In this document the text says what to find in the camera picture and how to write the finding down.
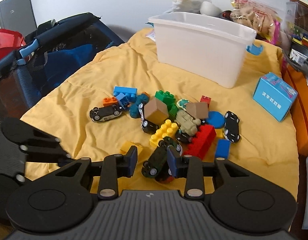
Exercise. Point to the clear plastic toy box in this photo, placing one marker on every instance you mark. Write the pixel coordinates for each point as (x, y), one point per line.
(299, 30)

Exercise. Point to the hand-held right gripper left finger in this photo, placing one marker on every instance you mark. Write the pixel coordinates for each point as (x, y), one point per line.
(132, 162)

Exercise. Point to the green building brick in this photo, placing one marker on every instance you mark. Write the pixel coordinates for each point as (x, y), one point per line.
(165, 96)
(173, 110)

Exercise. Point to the small blue building brick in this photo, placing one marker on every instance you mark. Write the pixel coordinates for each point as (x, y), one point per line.
(122, 100)

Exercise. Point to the white and black toy car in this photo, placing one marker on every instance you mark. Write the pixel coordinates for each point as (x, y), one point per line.
(105, 113)

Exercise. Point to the blue card box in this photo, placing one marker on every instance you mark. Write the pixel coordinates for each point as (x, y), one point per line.
(271, 100)

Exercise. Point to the large blue building brick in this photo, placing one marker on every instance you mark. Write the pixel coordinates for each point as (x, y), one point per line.
(124, 91)

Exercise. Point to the red bag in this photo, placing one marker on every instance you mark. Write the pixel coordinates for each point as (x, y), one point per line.
(6, 42)

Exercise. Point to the olive toy tank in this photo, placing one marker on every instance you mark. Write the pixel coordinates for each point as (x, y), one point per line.
(187, 123)

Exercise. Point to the blue mesh playpen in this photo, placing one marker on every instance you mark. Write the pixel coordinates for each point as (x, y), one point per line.
(56, 55)

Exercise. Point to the yellow blanket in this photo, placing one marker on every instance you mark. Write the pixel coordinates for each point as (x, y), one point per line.
(94, 80)

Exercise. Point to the blue rectangular block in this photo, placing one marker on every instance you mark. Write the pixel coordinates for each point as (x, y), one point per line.
(222, 148)

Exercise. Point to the clear snack bag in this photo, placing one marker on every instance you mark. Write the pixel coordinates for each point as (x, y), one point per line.
(253, 15)

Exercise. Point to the long red building brick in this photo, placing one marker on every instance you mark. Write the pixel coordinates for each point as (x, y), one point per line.
(201, 140)

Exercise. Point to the small red block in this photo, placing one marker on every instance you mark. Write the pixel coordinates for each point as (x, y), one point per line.
(205, 100)

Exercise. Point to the white plastic storage bin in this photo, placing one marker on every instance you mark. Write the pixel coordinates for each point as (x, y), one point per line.
(193, 50)

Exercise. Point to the grey cabinet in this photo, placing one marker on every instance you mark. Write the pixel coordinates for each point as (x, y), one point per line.
(16, 12)

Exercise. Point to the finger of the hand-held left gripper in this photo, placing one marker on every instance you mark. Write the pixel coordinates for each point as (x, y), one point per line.
(51, 156)

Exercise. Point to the dark red round toy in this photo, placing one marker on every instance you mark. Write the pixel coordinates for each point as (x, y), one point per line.
(225, 15)

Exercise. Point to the orange box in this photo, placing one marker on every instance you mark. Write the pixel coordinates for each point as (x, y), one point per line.
(303, 105)

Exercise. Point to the dark green toy car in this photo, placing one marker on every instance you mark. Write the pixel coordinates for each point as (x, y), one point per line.
(157, 160)

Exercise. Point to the orange building brick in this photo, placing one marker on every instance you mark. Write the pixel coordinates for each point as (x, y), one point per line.
(109, 101)

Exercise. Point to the wooden cube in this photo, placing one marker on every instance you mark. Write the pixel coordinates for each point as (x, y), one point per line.
(198, 110)
(156, 111)

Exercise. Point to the small paper packet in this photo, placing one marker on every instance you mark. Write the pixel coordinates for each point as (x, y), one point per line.
(151, 36)

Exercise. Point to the teal toy figure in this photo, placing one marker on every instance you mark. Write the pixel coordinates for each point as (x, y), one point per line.
(135, 107)

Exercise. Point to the red toy car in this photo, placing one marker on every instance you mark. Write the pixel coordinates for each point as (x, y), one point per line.
(164, 178)

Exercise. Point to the yellow building brick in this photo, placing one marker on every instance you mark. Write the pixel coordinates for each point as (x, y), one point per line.
(164, 132)

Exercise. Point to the yellow wooden block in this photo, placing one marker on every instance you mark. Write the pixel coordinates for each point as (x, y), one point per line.
(126, 147)

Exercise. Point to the green frog toy block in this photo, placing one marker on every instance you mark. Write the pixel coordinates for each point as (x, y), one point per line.
(182, 103)

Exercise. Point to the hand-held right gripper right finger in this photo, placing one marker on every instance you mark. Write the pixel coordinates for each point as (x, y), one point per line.
(174, 165)

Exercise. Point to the blue round disc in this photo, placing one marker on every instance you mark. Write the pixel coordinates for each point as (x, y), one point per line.
(215, 119)

